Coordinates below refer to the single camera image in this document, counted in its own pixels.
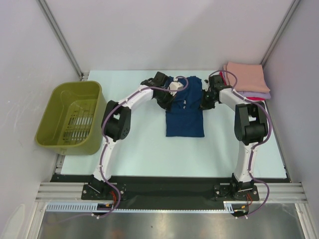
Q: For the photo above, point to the olive green plastic basket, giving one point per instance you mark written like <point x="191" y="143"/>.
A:
<point x="71" y="123"/>

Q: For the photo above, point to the dark blue t shirt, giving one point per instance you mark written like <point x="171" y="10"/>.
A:
<point x="185" y="117"/>

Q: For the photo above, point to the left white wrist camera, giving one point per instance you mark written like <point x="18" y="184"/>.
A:
<point x="175" y="86"/>

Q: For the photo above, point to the folded lilac t shirt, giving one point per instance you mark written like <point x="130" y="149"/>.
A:
<point x="256" y="94"/>

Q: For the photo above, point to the white slotted cable duct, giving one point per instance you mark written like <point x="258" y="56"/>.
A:
<point x="106" y="207"/>

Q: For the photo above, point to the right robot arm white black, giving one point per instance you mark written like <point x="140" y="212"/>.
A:
<point x="252" y="128"/>

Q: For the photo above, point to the folded red t shirt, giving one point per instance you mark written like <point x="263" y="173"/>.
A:
<point x="255" y="96"/>

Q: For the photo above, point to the left aluminium frame post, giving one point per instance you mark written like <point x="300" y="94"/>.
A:
<point x="48" y="14"/>

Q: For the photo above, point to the aluminium frame post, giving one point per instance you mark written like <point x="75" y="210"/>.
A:
<point x="48" y="14"/>
<point x="280" y="31"/>

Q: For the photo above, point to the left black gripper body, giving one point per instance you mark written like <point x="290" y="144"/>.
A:
<point x="164" y="98"/>

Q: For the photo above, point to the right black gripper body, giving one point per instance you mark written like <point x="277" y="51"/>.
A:
<point x="208" y="102"/>

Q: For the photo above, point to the folded pink t shirt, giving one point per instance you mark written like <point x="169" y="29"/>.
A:
<point x="246" y="76"/>

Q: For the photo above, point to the right aluminium frame post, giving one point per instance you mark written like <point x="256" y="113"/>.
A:
<point x="280" y="31"/>

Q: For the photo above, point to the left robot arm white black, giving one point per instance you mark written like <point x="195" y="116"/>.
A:
<point x="116" y="125"/>

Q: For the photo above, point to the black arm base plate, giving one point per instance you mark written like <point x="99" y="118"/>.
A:
<point x="168" y="193"/>

